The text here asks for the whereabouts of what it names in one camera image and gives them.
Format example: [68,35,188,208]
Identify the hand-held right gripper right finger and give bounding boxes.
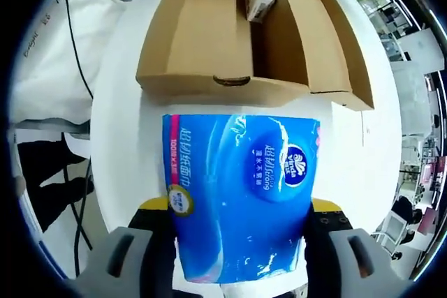
[302,198,415,298]

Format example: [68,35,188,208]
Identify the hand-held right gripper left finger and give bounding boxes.
[77,197,183,298]

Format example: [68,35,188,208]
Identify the brown cardboard shoe box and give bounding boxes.
[135,0,376,112]

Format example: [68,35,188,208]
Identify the blue tissue pack soft item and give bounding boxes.
[161,112,323,285]

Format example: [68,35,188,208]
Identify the person's black trousers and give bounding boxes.
[16,132,96,234]

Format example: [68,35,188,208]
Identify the black cable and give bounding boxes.
[61,0,95,278]

